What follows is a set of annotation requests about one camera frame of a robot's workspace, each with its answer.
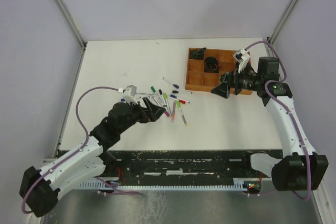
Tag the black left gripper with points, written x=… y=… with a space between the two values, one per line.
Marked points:
x=147 y=115

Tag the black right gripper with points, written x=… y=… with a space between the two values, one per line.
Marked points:
x=231 y=80

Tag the pink highlighter pen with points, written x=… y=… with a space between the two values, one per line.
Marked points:
x=173 y=111

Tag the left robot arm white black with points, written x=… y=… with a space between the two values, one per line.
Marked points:
x=42 y=188

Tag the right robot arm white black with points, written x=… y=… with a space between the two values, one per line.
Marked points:
x=300 y=167

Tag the black capped thin marker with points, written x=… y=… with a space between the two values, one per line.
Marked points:
x=161 y=95

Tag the orange wooden compartment tray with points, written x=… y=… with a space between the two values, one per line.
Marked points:
x=205 y=66

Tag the white marker black cap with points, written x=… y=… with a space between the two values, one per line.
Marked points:
x=181 y=92

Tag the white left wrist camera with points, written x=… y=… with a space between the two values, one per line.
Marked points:
x=129 y=94

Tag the white slotted cable duct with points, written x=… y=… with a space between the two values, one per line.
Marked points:
x=92 y=184

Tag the aluminium frame post left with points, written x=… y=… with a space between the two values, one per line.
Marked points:
x=70 y=22

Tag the aluminium frame post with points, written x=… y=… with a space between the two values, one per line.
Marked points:
x=282 y=21
x=70 y=22

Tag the aluminium frame post right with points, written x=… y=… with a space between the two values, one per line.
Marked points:
x=282 y=21

